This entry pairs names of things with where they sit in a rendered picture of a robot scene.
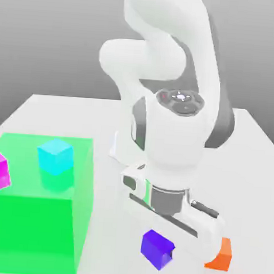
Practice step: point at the small orange cube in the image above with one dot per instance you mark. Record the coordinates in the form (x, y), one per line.
(223, 258)

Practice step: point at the small cyan cube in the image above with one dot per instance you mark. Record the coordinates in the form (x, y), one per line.
(55, 156)

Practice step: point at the small blue cube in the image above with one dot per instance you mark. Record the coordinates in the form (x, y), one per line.
(154, 248)

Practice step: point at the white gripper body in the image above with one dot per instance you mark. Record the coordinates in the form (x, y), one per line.
(205, 230)

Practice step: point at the large green box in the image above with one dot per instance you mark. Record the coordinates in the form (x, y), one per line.
(29, 230)

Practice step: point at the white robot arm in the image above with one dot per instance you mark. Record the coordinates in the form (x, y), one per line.
(178, 142)

